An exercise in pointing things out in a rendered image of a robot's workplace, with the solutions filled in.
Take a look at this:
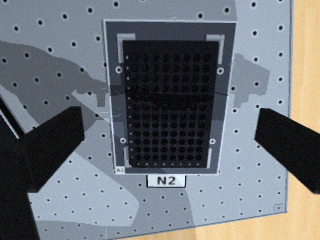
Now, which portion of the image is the black rectangular frame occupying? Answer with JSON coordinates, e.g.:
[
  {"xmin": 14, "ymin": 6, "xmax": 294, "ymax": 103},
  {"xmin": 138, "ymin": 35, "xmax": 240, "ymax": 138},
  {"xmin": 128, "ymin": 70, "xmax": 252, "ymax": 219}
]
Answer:
[{"xmin": 0, "ymin": 97, "xmax": 25, "ymax": 141}]

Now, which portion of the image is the black multi-well plate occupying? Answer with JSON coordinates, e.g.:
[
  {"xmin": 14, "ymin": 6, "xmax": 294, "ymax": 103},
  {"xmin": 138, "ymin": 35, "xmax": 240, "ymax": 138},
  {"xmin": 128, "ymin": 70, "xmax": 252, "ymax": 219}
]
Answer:
[{"xmin": 122, "ymin": 40, "xmax": 219, "ymax": 168}]

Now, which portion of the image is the grey perforated base plate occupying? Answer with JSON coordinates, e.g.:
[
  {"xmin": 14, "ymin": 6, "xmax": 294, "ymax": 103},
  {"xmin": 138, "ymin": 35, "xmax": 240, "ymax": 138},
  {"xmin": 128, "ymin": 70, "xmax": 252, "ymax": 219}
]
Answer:
[{"xmin": 0, "ymin": 0, "xmax": 294, "ymax": 240}]

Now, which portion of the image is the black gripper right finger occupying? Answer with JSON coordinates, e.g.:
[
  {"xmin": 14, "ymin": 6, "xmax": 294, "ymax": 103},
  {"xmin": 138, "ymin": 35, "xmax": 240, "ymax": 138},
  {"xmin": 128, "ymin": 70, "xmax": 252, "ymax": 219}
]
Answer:
[{"xmin": 254, "ymin": 108, "xmax": 320, "ymax": 195}]

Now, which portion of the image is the grey rectangular frame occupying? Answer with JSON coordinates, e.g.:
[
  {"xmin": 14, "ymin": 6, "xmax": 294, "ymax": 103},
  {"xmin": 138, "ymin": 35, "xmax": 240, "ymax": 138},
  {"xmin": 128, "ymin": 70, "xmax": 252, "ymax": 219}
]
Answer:
[{"xmin": 103, "ymin": 19, "xmax": 238, "ymax": 175}]

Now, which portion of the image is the white label plate with n2 text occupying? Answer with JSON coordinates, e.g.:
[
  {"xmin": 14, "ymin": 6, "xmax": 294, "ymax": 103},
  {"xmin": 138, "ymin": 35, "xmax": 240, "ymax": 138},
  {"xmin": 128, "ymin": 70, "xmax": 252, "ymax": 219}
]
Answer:
[{"xmin": 146, "ymin": 175, "xmax": 187, "ymax": 188}]

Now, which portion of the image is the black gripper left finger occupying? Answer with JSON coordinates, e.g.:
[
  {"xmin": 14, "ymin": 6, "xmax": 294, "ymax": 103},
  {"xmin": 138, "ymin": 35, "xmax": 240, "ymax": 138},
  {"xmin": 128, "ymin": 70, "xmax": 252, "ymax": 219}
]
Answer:
[{"xmin": 0, "ymin": 106, "xmax": 85, "ymax": 240}]

